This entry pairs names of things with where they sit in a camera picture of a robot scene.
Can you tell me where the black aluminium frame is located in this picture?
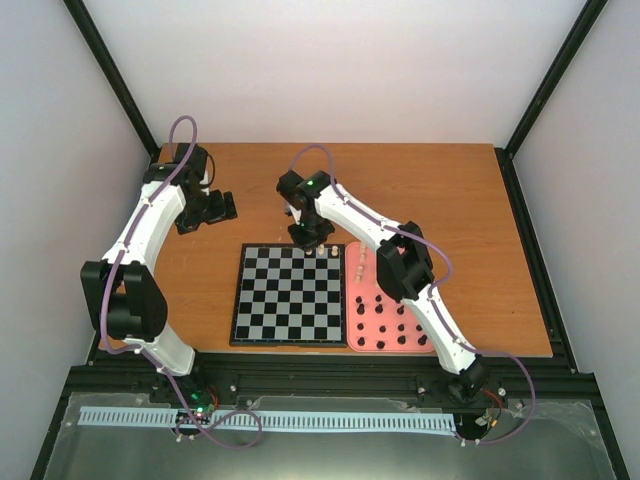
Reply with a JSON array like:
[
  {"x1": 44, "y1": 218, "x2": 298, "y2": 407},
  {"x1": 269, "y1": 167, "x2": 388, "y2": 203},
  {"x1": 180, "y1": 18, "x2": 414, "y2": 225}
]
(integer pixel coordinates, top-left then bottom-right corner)
[{"x1": 32, "y1": 0, "x2": 629, "y2": 479}]

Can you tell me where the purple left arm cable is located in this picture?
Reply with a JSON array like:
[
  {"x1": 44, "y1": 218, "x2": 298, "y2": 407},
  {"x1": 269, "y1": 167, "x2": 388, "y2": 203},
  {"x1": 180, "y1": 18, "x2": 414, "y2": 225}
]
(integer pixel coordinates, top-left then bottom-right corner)
[{"x1": 99, "y1": 114, "x2": 263, "y2": 450}]

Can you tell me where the light blue cable duct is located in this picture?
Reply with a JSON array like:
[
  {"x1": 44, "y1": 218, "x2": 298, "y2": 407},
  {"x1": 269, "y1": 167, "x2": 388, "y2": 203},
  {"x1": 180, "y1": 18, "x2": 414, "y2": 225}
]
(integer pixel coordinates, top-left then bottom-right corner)
[{"x1": 77, "y1": 406, "x2": 456, "y2": 436}]

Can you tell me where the black white chessboard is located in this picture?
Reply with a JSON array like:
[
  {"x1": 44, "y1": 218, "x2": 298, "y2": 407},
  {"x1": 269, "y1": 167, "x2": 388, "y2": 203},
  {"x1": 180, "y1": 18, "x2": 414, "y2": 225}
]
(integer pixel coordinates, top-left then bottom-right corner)
[{"x1": 230, "y1": 243, "x2": 347, "y2": 347}]

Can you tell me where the pink piece tray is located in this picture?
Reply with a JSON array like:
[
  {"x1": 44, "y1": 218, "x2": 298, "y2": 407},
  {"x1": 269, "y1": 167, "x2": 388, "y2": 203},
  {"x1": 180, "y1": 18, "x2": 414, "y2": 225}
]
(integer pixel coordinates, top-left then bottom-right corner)
[{"x1": 344, "y1": 242, "x2": 434, "y2": 354}]

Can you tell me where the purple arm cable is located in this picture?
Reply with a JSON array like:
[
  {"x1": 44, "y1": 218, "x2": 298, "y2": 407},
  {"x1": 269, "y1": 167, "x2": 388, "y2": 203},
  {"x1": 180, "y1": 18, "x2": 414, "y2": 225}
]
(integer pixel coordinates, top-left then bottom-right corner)
[
  {"x1": 99, "y1": 114, "x2": 263, "y2": 450},
  {"x1": 290, "y1": 143, "x2": 537, "y2": 448}
]

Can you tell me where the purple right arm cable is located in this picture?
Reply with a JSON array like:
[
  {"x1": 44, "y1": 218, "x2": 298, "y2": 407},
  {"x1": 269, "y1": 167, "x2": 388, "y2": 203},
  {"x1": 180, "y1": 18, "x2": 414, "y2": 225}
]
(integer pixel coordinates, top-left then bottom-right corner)
[{"x1": 290, "y1": 143, "x2": 537, "y2": 448}]

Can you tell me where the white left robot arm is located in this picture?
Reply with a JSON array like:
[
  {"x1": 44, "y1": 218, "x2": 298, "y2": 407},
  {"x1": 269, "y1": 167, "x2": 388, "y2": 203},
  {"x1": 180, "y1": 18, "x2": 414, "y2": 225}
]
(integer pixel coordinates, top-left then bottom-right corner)
[{"x1": 80, "y1": 143, "x2": 237, "y2": 403}]

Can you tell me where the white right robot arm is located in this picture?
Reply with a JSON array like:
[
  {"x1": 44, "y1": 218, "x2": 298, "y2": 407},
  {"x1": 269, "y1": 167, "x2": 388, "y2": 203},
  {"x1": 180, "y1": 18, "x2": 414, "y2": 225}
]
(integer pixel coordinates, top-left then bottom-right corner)
[{"x1": 276, "y1": 170, "x2": 488, "y2": 405}]

